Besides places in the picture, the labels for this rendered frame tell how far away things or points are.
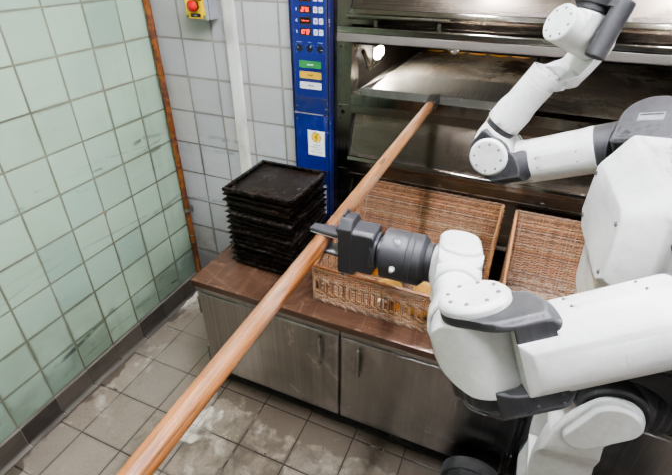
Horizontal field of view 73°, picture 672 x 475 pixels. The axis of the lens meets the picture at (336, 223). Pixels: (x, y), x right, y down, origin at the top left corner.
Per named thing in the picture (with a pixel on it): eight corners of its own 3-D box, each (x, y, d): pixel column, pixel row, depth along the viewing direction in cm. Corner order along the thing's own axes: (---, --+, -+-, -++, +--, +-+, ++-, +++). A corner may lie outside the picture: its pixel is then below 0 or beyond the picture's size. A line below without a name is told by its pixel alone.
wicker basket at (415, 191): (360, 232, 198) (362, 175, 183) (493, 264, 178) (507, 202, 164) (310, 300, 160) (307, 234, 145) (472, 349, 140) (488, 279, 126)
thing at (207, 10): (197, 17, 178) (193, -12, 172) (219, 18, 174) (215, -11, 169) (185, 19, 172) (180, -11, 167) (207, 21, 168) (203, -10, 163)
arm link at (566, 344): (480, 451, 45) (720, 402, 42) (450, 333, 42) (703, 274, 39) (457, 384, 56) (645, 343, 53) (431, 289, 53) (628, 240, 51)
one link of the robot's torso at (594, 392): (638, 389, 88) (660, 346, 82) (649, 450, 78) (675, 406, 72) (565, 369, 93) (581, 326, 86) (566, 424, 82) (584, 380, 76)
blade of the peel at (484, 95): (518, 113, 148) (520, 105, 147) (360, 95, 166) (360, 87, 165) (525, 86, 176) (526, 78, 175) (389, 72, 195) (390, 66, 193)
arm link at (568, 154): (496, 182, 105) (606, 165, 91) (476, 196, 96) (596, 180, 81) (486, 133, 103) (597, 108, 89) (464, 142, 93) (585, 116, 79)
